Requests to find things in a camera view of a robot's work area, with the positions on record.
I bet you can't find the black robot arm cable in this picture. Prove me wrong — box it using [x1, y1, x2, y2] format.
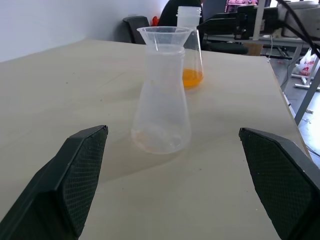
[276, 0, 320, 59]

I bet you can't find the white and red plastic bag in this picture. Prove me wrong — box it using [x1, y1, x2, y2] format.
[295, 48, 320, 77]

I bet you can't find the empty clear plastic conical flask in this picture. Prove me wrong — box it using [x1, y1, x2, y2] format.
[130, 43, 192, 155]

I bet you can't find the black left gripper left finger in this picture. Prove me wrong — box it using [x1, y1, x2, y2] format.
[0, 124, 109, 240]

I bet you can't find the person in black clothing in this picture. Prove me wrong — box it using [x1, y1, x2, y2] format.
[156, 0, 205, 28]

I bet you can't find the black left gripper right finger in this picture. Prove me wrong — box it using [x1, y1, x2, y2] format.
[238, 127, 320, 240]

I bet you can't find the clear plastic funnel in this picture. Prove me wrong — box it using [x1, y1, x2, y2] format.
[136, 25, 195, 53]

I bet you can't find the clear flask with orange liquid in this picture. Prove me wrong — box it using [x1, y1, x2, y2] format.
[175, 6, 205, 88]

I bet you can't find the black office chair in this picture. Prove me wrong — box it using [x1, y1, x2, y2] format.
[122, 15, 152, 45]

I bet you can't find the white metal desk frame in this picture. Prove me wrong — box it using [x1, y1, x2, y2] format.
[254, 37, 320, 126]

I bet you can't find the black desk equipment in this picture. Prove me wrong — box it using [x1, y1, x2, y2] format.
[196, 5, 256, 41]

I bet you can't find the computer monitor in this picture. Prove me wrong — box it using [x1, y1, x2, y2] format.
[224, 0, 272, 13]

